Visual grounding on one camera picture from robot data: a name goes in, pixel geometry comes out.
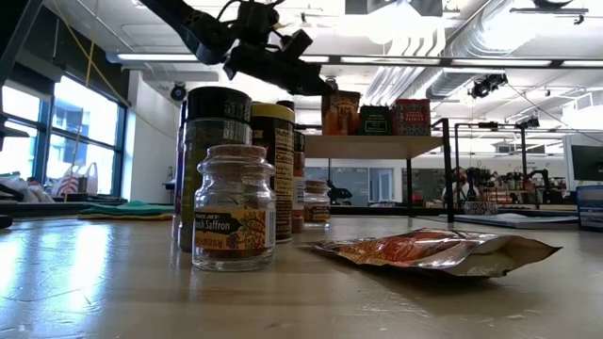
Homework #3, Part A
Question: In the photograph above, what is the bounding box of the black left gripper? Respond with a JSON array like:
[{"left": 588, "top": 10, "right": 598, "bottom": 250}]
[{"left": 220, "top": 0, "right": 334, "bottom": 97}]

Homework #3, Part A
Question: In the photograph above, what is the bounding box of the dark green spice tin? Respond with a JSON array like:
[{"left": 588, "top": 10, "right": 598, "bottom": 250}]
[{"left": 359, "top": 105, "right": 393, "bottom": 137}]

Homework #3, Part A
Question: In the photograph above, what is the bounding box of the yellow lid spice jar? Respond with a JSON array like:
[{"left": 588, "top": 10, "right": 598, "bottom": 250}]
[{"left": 250, "top": 102, "right": 297, "bottom": 245}]

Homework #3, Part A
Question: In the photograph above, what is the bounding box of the black lid red label jar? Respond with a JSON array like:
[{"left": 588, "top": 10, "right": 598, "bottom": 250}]
[{"left": 275, "top": 99, "right": 307, "bottom": 235}]

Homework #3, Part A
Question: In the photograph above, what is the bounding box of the red spice tin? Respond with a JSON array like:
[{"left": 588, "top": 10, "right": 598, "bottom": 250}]
[{"left": 391, "top": 97, "right": 433, "bottom": 137}]

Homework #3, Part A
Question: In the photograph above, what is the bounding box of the black lid green herb jar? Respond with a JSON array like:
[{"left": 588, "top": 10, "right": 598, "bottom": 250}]
[{"left": 177, "top": 86, "right": 253, "bottom": 253}]

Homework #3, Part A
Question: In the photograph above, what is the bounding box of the cork lid saffron jar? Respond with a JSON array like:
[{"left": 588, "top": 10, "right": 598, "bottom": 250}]
[
  {"left": 191, "top": 144, "right": 278, "bottom": 273},
  {"left": 302, "top": 179, "right": 332, "bottom": 231}
]

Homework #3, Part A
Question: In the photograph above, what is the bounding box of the person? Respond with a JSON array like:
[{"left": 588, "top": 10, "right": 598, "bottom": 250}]
[{"left": 442, "top": 167, "right": 477, "bottom": 204}]

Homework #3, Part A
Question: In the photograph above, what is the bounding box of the teal cloth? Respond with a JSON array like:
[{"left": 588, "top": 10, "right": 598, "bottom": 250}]
[{"left": 77, "top": 201, "right": 175, "bottom": 222}]

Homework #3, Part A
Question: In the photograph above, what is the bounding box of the large window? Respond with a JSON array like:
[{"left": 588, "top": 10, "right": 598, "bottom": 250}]
[{"left": 0, "top": 74, "right": 128, "bottom": 199}]

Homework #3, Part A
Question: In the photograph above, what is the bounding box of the white shopping bag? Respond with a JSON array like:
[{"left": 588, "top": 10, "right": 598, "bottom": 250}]
[{"left": 46, "top": 161, "right": 101, "bottom": 198}]

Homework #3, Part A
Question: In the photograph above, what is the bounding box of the computer monitor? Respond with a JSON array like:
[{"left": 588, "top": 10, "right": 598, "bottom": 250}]
[{"left": 562, "top": 134, "right": 603, "bottom": 193}]

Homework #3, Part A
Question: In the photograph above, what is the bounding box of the blue plastic wrap box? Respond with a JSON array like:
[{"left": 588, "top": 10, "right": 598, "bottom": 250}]
[{"left": 575, "top": 185, "right": 603, "bottom": 234}]

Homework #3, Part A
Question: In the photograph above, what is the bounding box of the wooden shelf with black frame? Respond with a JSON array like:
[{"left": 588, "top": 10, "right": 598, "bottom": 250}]
[{"left": 291, "top": 117, "right": 457, "bottom": 225}]

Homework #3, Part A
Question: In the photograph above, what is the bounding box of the silver air duct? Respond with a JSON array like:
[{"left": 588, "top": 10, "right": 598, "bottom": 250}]
[{"left": 367, "top": 0, "right": 533, "bottom": 100}]

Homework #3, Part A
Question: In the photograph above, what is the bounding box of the black ceiling camera cluster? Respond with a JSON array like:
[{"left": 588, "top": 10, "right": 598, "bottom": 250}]
[{"left": 468, "top": 73, "right": 510, "bottom": 100}]

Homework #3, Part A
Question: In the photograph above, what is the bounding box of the background black metal frame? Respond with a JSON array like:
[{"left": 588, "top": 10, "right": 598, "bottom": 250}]
[{"left": 453, "top": 120, "right": 543, "bottom": 208}]

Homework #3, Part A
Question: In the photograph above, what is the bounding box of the yellow cable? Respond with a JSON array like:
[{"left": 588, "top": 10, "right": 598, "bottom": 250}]
[{"left": 50, "top": 0, "right": 131, "bottom": 202}]

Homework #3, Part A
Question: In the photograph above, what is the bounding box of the black aluminium table frame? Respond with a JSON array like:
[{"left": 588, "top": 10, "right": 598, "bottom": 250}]
[{"left": 0, "top": 181, "right": 128, "bottom": 231}]

